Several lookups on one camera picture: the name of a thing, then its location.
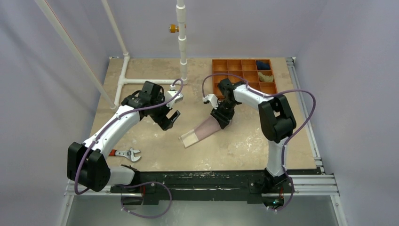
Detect aluminium frame rails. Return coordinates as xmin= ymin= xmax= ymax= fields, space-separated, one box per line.
xmin=58 ymin=57 xmax=347 ymax=226

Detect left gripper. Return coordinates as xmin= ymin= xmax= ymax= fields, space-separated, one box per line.
xmin=150 ymin=92 xmax=179 ymax=130

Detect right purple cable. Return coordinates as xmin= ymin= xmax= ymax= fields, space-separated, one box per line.
xmin=201 ymin=73 xmax=317 ymax=213

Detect rolled blue cloth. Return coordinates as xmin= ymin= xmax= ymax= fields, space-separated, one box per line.
xmin=255 ymin=61 xmax=271 ymax=71

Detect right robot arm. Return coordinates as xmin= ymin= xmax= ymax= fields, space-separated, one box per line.
xmin=211 ymin=79 xmax=296 ymax=193

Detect purple cable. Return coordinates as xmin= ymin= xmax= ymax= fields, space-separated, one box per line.
xmin=73 ymin=78 xmax=184 ymax=219
xmin=201 ymin=73 xmax=317 ymax=213

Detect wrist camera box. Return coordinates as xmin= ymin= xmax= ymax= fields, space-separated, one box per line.
xmin=164 ymin=90 xmax=184 ymax=109
xmin=202 ymin=93 xmax=219 ymax=109

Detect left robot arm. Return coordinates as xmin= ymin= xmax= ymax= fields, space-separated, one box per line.
xmin=67 ymin=79 xmax=183 ymax=195

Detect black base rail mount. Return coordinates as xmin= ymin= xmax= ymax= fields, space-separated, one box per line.
xmin=110 ymin=169 xmax=321 ymax=207

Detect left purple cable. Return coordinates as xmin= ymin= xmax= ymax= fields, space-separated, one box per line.
xmin=73 ymin=78 xmax=184 ymax=219

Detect white PVC pipe frame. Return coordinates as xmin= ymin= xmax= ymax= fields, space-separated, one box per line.
xmin=36 ymin=0 xmax=192 ymax=110

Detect orange compartment tray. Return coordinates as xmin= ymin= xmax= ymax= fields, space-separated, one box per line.
xmin=212 ymin=59 xmax=278 ymax=99

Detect rolled olive cloth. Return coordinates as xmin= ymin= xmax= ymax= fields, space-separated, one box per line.
xmin=257 ymin=72 xmax=274 ymax=82

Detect pink and white underwear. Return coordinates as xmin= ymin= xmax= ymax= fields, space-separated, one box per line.
xmin=179 ymin=116 xmax=223 ymax=148

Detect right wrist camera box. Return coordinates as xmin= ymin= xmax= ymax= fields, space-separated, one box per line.
xmin=202 ymin=93 xmax=219 ymax=109

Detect orange yellow valve knob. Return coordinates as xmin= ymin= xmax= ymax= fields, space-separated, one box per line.
xmin=169 ymin=24 xmax=186 ymax=33

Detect adjustable wrench red handle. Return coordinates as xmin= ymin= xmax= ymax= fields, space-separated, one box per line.
xmin=109 ymin=148 xmax=141 ymax=162

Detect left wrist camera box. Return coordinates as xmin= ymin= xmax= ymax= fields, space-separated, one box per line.
xmin=164 ymin=90 xmax=184 ymax=109

